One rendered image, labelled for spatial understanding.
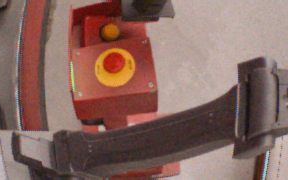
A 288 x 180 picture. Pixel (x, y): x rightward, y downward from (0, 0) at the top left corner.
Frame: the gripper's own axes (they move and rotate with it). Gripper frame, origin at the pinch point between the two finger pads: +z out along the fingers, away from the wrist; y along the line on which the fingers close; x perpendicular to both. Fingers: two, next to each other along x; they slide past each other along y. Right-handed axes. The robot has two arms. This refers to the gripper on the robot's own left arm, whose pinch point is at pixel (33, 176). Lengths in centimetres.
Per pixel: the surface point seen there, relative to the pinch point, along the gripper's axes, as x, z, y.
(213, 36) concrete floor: 92, 66, -67
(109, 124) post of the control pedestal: 46, 49, -32
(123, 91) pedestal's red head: 30.2, 11.7, -24.6
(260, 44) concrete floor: 110, 56, -65
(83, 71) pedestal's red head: 23.9, 15.2, -29.2
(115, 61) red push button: 27.9, 9.5, -29.1
